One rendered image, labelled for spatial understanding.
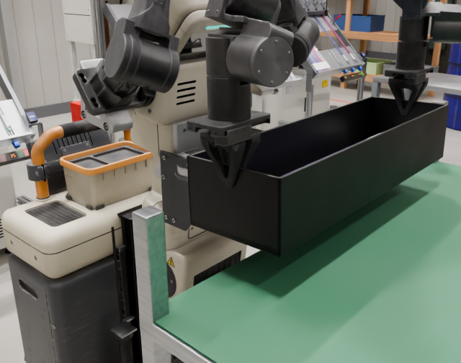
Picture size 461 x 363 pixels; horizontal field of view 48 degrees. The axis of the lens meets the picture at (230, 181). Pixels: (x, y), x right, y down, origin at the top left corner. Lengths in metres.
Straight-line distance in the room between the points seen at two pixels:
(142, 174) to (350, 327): 0.89
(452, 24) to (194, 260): 0.71
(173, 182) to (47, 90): 4.94
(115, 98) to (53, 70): 5.01
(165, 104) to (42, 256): 0.50
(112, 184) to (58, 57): 4.64
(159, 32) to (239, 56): 0.31
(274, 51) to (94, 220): 0.86
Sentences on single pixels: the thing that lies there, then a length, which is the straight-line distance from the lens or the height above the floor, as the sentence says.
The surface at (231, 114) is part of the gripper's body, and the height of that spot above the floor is 1.21.
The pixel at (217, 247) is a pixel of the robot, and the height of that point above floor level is 0.79.
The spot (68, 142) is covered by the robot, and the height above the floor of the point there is 0.93.
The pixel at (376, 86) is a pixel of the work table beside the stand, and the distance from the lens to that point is 3.46.
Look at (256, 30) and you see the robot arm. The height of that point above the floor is 1.31.
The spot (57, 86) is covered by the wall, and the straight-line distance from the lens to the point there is 6.00.
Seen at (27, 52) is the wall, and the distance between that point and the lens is 5.83.
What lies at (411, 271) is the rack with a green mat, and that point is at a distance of 0.86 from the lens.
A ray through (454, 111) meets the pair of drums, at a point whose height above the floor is 0.18.
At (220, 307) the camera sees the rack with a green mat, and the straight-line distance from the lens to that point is 0.73.
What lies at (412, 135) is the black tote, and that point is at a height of 1.10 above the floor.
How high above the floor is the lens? 1.37
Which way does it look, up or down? 21 degrees down
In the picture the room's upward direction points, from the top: straight up
